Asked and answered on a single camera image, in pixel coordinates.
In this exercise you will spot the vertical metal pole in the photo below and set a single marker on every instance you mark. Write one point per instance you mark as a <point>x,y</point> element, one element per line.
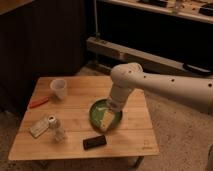
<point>97,33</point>

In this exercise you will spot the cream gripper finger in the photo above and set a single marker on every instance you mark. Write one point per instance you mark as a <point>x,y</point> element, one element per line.
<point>107,119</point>

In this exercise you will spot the metal shelf beam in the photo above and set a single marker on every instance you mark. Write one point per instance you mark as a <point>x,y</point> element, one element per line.
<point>148,61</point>

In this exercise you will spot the green round plate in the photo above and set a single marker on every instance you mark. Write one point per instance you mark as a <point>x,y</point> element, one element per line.
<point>96,114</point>

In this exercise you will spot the white rectangular packet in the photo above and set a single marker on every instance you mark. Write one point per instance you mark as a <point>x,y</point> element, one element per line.
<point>39,127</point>

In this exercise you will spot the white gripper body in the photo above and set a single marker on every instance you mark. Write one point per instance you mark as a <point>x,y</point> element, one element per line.
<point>117,98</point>

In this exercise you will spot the black rectangular bar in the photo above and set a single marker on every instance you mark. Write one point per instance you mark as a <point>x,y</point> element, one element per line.
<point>94,142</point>

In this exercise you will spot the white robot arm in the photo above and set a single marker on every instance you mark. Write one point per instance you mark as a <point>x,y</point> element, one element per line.
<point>191,91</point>

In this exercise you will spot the clear plastic cup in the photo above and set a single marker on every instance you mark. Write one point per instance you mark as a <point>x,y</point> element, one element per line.
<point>59,88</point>

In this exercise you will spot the wooden table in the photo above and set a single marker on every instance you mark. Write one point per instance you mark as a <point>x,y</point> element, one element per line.
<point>134,135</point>

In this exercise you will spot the clear plastic bottle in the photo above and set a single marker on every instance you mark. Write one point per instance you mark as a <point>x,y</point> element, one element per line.
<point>58,131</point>

